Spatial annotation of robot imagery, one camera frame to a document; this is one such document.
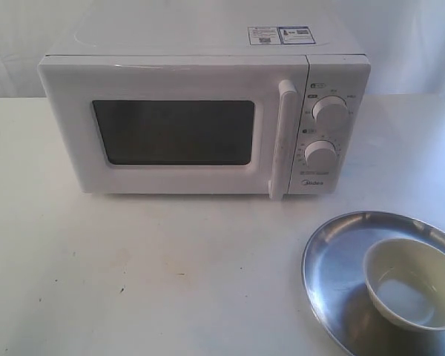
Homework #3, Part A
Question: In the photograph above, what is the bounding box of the white microwave door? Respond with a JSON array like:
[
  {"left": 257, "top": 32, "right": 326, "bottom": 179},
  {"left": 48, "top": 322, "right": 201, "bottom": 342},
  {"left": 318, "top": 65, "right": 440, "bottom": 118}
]
[{"left": 38, "top": 56, "right": 309, "bottom": 200}]

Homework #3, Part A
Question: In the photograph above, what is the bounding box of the white ceramic bowl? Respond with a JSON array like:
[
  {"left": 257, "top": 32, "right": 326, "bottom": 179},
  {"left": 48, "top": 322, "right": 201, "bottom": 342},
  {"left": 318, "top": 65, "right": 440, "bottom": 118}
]
[{"left": 363, "top": 238, "right": 445, "bottom": 332}]

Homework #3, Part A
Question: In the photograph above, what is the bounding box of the white microwave oven body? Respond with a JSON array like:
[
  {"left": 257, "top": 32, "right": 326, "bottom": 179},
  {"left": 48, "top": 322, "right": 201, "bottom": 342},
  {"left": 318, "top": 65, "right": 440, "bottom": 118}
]
[{"left": 43, "top": 10, "right": 370, "bottom": 196}]

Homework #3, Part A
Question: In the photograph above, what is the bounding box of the lower white control knob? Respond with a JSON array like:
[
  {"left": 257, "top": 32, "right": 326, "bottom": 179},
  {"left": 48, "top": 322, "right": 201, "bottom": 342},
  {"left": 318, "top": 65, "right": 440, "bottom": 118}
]
[{"left": 304, "top": 140, "right": 337, "bottom": 169}]

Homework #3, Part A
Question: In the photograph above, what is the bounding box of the white control knob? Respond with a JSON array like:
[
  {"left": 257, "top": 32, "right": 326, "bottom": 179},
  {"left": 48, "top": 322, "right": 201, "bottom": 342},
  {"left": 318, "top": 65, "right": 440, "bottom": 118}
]
[
  {"left": 304, "top": 140, "right": 337, "bottom": 169},
  {"left": 312, "top": 96, "right": 349, "bottom": 128}
]

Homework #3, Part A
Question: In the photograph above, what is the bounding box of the upper white control knob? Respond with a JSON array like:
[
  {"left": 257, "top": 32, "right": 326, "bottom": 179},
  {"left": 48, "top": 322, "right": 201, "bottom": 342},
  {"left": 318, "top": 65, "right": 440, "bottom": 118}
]
[{"left": 312, "top": 96, "right": 349, "bottom": 128}]

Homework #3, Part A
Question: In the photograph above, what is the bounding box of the round stainless steel tray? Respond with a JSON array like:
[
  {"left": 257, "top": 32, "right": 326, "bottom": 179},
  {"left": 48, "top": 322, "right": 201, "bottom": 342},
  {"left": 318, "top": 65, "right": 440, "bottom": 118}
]
[{"left": 301, "top": 211, "right": 445, "bottom": 355}]

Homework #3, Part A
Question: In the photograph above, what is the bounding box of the blue white label sticker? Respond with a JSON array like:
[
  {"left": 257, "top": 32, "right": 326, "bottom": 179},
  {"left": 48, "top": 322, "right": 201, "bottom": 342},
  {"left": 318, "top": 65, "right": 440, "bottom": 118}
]
[{"left": 248, "top": 26, "right": 316, "bottom": 45}]

